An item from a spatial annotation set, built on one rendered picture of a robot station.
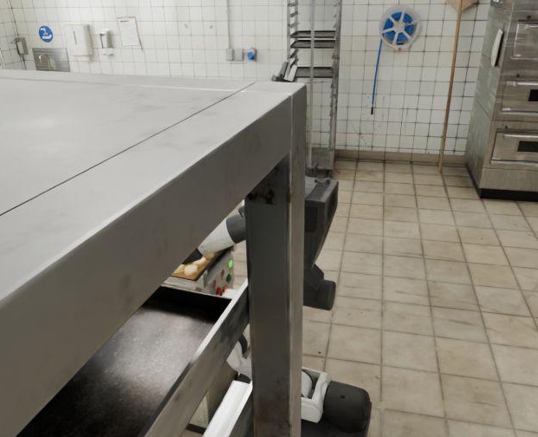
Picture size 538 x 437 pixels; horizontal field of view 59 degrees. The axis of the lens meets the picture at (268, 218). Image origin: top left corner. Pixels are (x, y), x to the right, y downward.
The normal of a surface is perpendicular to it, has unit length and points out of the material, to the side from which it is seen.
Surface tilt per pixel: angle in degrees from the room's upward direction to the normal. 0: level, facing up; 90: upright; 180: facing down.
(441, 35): 90
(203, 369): 90
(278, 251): 90
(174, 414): 90
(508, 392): 0
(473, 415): 0
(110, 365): 0
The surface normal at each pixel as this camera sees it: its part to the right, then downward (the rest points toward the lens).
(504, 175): -0.23, 0.43
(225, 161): 0.94, 0.13
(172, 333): -0.02, -0.90
